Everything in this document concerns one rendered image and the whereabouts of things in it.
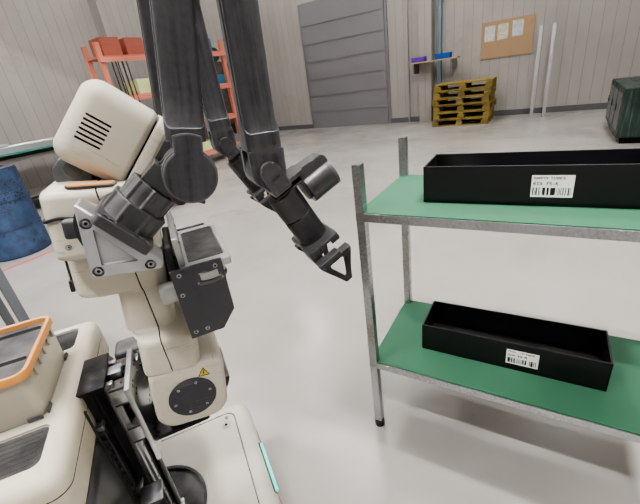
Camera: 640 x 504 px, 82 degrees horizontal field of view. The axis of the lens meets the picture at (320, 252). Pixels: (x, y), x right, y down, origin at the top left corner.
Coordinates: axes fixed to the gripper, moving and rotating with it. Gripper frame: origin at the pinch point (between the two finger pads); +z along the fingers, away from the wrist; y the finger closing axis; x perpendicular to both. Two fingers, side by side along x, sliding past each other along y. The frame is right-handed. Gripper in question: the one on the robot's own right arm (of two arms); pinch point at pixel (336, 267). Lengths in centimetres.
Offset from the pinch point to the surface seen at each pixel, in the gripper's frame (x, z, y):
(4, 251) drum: 220, -15, 415
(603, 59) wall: -760, 361, 461
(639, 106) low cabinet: -482, 283, 235
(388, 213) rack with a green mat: -26.7, 17.0, 28.1
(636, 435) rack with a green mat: -36, 89, -27
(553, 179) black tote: -60, 25, 2
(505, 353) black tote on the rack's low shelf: -31, 79, 8
